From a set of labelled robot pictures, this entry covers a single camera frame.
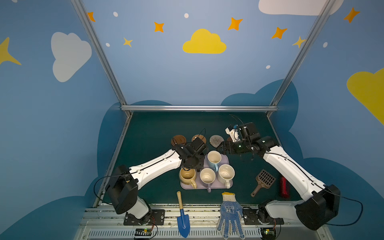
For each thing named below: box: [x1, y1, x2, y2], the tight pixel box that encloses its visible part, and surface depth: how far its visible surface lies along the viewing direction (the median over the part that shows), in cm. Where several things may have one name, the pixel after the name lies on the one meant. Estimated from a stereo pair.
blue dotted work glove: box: [217, 192, 245, 240], surface depth 76 cm
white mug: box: [217, 164, 235, 189], surface depth 84 cm
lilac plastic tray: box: [180, 154, 234, 190], surface depth 85 cm
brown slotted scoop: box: [250, 169, 277, 198], surface depth 86 cm
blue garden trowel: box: [177, 191, 191, 238], surface depth 75 cm
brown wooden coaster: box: [171, 134, 187, 147], surface depth 107 cm
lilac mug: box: [199, 167, 216, 193], surface depth 84 cm
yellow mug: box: [179, 167, 197, 189], surface depth 82 cm
